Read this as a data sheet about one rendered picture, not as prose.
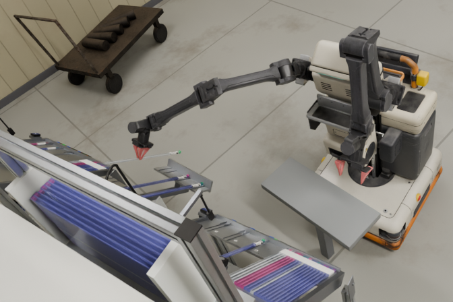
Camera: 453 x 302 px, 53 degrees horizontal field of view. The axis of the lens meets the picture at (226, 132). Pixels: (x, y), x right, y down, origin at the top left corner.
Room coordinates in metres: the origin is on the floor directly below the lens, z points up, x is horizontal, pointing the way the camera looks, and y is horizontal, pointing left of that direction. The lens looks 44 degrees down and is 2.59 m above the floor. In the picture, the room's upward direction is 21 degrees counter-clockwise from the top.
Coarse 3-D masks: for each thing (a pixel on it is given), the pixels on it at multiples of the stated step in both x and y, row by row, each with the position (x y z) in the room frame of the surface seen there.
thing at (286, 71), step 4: (288, 64) 1.62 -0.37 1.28; (292, 64) 1.63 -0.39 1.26; (296, 64) 1.63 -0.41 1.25; (280, 68) 1.61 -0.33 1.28; (284, 68) 1.60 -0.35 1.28; (288, 68) 1.60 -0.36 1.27; (292, 68) 1.61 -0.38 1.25; (296, 68) 1.61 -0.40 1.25; (280, 72) 1.60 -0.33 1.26; (284, 72) 1.59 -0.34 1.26; (288, 72) 1.59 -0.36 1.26; (292, 72) 1.59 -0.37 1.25; (296, 72) 1.59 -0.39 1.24; (280, 76) 1.59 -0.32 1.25; (284, 76) 1.58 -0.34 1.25; (288, 76) 1.57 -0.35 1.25
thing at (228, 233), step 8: (208, 224) 1.29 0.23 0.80; (216, 224) 1.29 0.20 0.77; (224, 224) 1.28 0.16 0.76; (208, 232) 1.21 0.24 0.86; (216, 232) 1.21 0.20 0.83; (224, 232) 1.22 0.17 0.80; (232, 232) 1.22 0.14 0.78; (240, 232) 1.22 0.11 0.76; (248, 232) 1.22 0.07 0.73; (224, 240) 1.14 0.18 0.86; (232, 240) 1.14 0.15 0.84; (240, 240) 1.14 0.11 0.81; (248, 240) 1.15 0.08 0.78; (256, 240) 1.15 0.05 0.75; (256, 248) 1.07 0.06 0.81; (264, 248) 1.08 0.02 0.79; (272, 248) 1.08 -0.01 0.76; (280, 248) 1.08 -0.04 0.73; (256, 256) 1.01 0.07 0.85; (264, 256) 1.01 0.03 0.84
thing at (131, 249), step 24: (48, 192) 0.99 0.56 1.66; (72, 192) 0.95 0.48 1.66; (48, 216) 0.98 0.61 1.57; (72, 216) 0.86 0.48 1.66; (96, 216) 0.83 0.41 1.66; (120, 216) 0.80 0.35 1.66; (72, 240) 0.96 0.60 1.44; (96, 240) 0.77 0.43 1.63; (120, 240) 0.72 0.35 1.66; (144, 240) 0.70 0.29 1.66; (168, 240) 0.67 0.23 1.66; (120, 264) 0.76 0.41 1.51; (144, 264) 0.63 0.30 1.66
